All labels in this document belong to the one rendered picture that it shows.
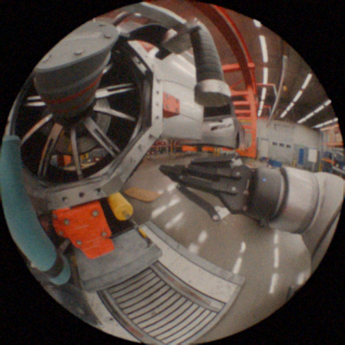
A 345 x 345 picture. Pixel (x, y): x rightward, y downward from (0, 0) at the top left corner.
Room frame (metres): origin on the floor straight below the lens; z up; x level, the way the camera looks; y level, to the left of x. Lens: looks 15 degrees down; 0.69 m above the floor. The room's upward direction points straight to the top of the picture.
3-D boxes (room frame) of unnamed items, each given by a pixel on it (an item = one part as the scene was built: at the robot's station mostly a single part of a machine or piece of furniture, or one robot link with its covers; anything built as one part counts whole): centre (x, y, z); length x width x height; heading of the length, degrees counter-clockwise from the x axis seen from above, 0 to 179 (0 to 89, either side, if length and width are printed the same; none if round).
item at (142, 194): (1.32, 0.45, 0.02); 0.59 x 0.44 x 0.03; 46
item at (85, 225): (0.18, 0.27, 0.48); 0.16 x 0.12 x 0.17; 46
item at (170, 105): (0.38, 0.03, 0.85); 0.09 x 0.08 x 0.07; 136
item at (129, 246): (0.27, 0.36, 0.32); 0.40 x 0.30 x 0.28; 136
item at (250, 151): (2.78, -2.36, 1.75); 0.68 x 0.16 x 2.45; 46
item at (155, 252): (0.27, 0.36, 0.13); 0.50 x 0.36 x 0.10; 136
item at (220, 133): (4.33, -2.31, 1.49); 4.95 x 1.86 x 1.59; 136
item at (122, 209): (0.31, 0.23, 0.51); 0.29 x 0.06 x 0.06; 46
